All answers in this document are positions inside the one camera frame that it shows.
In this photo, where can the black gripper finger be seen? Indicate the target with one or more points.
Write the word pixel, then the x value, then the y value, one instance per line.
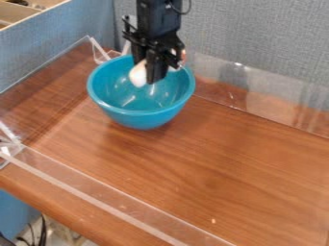
pixel 157 67
pixel 140 52

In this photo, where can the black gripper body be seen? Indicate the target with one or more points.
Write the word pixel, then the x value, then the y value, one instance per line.
pixel 155 30

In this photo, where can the white brown toy mushroom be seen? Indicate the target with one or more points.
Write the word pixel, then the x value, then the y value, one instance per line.
pixel 138 73

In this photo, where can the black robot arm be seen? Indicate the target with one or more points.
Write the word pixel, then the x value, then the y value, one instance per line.
pixel 160 6

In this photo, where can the blue plastic bowl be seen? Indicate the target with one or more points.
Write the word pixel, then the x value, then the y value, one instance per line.
pixel 138 107

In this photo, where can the wooden shelf box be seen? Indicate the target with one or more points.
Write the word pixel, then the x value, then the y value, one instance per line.
pixel 17 11

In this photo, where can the clear acrylic barrier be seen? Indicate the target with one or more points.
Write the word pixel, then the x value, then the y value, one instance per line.
pixel 232 175

